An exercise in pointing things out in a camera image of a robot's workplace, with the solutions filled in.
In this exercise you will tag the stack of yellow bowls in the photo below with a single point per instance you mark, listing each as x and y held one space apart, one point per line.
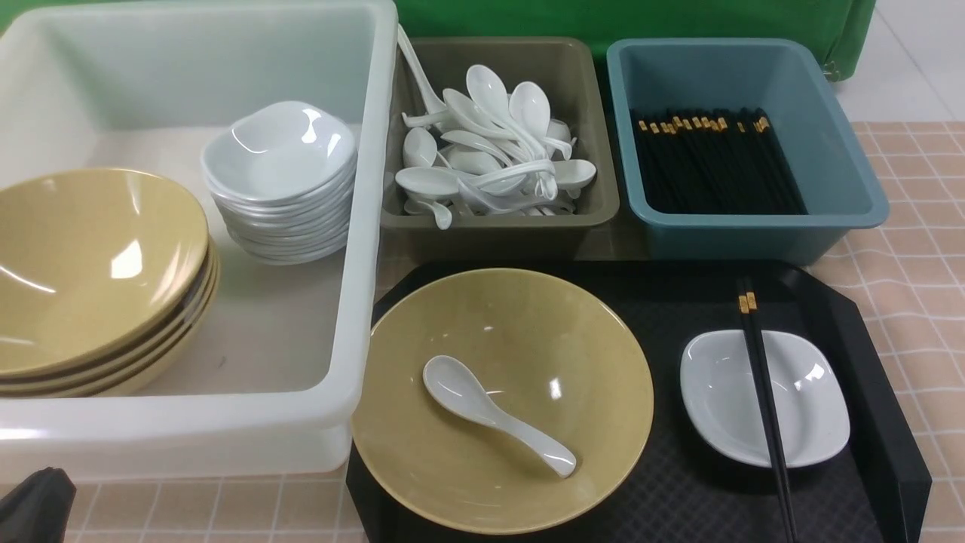
107 275

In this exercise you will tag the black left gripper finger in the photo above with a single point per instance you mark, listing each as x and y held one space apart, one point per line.
38 509

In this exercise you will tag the black chopstick gold band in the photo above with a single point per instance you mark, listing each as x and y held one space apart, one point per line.
758 362
769 377

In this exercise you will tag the olive plastic spoon bin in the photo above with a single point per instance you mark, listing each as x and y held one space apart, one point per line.
564 68

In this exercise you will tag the black plastic serving tray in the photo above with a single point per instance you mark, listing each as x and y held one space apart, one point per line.
682 490

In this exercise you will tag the large white plastic tub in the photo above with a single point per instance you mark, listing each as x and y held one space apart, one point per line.
269 381

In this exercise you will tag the stack of white dishes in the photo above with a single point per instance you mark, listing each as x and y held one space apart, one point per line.
282 179

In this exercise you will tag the teal plastic chopstick bin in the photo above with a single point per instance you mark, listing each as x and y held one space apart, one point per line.
838 184

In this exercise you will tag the pile of black chopsticks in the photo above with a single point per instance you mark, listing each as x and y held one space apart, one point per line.
714 161

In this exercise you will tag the pile of white spoons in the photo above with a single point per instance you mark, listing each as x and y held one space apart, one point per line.
485 150

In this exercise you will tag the white ceramic soup spoon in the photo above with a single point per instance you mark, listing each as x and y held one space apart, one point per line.
456 389

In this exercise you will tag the yellow noodle bowl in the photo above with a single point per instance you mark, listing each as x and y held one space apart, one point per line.
549 353

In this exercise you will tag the white square sauce dish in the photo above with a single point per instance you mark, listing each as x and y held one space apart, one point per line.
720 398

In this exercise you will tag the green cloth backdrop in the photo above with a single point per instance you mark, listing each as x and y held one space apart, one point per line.
834 32

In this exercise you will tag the pink checkered tablecloth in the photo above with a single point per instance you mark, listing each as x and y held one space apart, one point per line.
906 277

